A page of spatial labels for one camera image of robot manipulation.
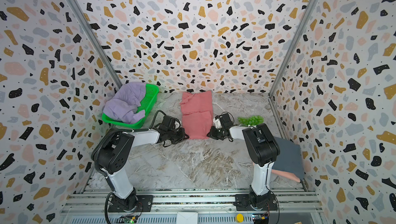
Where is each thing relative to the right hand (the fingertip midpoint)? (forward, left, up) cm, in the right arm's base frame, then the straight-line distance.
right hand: (205, 132), depth 97 cm
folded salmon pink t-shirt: (-25, -44, -1) cm, 51 cm away
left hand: (-3, +9, +2) cm, 10 cm away
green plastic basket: (+25, +44, -3) cm, 51 cm away
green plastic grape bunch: (+9, -31, +1) cm, 32 cm away
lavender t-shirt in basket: (+15, +54, +7) cm, 56 cm away
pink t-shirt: (+22, +7, -5) cm, 23 cm away
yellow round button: (-44, -16, +3) cm, 47 cm away
